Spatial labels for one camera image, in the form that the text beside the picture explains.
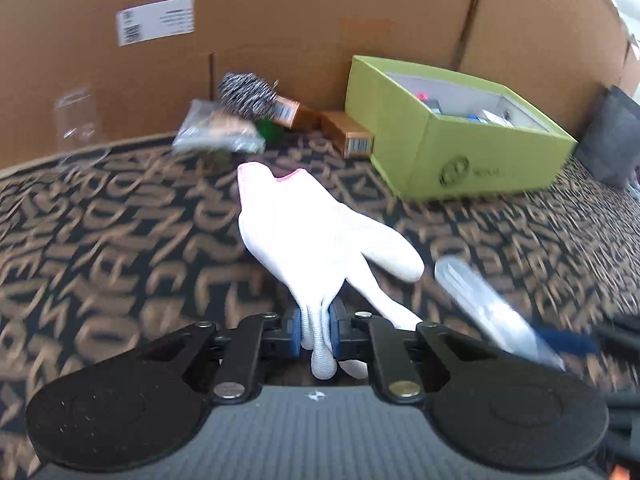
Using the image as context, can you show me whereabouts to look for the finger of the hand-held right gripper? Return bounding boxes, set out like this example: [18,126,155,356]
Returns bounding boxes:
[537,312,640,361]

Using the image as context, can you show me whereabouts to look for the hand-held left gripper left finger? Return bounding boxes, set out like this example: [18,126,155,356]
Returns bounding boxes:
[140,308,303,406]

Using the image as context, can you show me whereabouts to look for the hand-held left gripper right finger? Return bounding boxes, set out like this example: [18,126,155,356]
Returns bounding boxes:
[329,300,483,405]

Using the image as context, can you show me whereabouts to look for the white knit glove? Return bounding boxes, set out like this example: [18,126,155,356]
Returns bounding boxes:
[236,161,426,380]

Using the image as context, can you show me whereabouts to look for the small brown box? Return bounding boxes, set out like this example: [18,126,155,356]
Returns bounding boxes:
[274,95,321,131]
[320,111,376,159]

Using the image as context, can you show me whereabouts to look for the green shoe box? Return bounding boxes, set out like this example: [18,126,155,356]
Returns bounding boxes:
[345,55,578,203]

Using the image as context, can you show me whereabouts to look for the clear plastic cup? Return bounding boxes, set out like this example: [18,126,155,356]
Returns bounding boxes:
[54,87,98,161]

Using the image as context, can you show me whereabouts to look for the green box red print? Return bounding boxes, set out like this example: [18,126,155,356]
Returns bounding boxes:
[255,117,283,143]

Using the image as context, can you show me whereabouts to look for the dark grey bag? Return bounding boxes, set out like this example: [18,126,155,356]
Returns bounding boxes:
[574,85,640,188]

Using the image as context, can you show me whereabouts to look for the silver plastic packet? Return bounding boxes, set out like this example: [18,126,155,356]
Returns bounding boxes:
[171,100,267,155]

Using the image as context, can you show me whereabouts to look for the black white patterned pouch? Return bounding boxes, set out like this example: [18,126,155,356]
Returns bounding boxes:
[218,72,280,120]

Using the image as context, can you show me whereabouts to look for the large brown cardboard backdrop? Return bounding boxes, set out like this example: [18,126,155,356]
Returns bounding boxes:
[0,0,640,173]

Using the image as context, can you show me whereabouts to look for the white shipping label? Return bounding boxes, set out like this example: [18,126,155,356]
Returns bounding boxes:
[116,0,196,48]

